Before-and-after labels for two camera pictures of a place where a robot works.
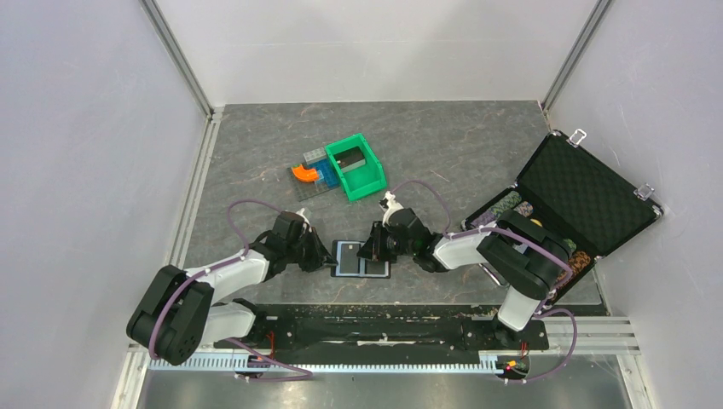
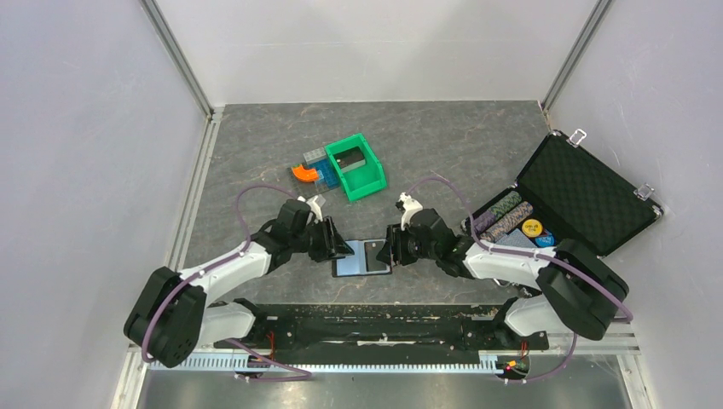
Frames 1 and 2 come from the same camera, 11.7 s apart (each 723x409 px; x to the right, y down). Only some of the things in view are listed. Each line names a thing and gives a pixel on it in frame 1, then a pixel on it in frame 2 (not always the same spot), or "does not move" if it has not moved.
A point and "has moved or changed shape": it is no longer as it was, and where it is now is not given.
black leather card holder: [349, 264] does not move
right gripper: [373, 250] does not move
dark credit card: [349, 260] has moved or changed shape
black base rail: [384, 333] does not move
